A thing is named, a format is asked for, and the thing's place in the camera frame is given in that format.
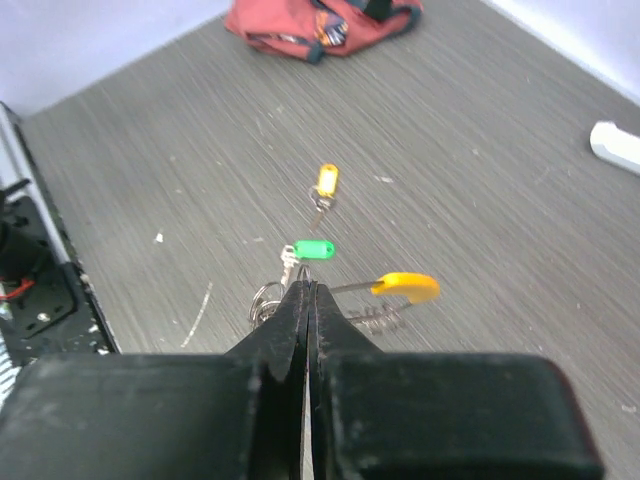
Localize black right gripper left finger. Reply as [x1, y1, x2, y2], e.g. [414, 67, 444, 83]
[1, 281, 310, 479]

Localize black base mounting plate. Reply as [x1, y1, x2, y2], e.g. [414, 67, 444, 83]
[1, 180, 119, 367]

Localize crumpled dusty red garment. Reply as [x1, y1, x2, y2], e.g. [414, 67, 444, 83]
[224, 0, 423, 64]

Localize key with yellow tag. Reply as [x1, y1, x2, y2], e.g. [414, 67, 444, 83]
[310, 164, 339, 231]

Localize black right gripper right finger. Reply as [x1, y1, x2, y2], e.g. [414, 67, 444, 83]
[307, 283, 604, 479]

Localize large keyring with yellow grip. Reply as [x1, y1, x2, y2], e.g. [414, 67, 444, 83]
[249, 264, 441, 333]

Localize white garment rack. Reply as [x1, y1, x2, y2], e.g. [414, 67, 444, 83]
[589, 121, 640, 175]

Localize key with green tag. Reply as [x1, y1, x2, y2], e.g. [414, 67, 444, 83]
[280, 240, 336, 287]

